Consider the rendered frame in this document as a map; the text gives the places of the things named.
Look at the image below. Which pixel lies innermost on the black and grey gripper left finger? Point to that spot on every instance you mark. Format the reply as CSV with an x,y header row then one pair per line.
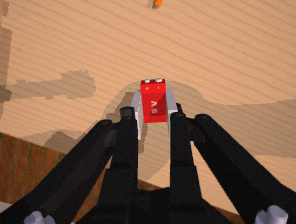
x,y
59,196

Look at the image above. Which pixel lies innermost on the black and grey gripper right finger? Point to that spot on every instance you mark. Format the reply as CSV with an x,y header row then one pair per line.
x,y
256,194

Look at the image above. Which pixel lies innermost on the red 9v battery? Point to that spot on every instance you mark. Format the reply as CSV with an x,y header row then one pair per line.
x,y
153,94

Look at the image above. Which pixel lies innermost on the orange cylinder with grey end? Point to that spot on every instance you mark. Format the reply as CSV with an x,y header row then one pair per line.
x,y
157,3

